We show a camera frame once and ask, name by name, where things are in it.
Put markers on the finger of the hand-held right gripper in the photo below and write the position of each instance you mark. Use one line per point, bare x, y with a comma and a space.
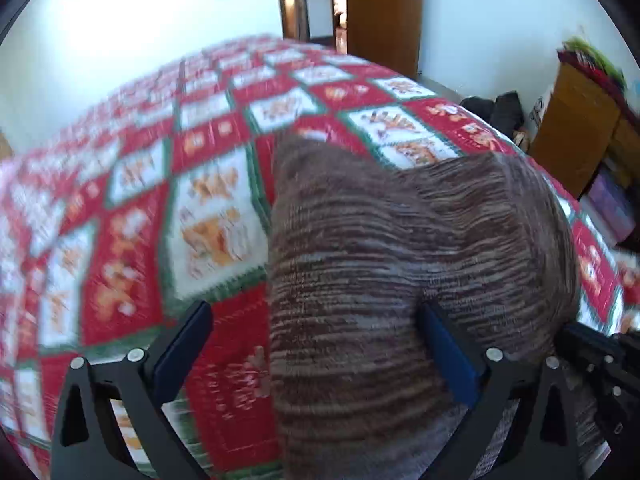
582, 342

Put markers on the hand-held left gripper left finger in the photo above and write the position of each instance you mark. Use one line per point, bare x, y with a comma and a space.
182, 355

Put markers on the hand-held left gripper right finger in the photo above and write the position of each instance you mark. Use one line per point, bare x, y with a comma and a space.
450, 355

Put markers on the brown striped knit sweater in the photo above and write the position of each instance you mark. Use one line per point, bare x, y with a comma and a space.
375, 285

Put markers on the purple storage box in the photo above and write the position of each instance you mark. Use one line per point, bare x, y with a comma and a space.
610, 202

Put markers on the red printed bed blanket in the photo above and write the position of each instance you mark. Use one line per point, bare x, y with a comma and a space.
140, 200

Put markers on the wooden cabinet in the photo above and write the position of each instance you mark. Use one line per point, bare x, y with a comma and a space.
580, 125

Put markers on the black bag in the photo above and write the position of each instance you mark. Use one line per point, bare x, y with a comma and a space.
500, 110

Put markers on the green and red cloth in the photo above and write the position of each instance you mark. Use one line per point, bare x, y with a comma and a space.
595, 60

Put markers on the brown wooden door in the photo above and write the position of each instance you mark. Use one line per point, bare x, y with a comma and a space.
385, 15

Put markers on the brown door frame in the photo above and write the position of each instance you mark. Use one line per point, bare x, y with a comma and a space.
292, 0

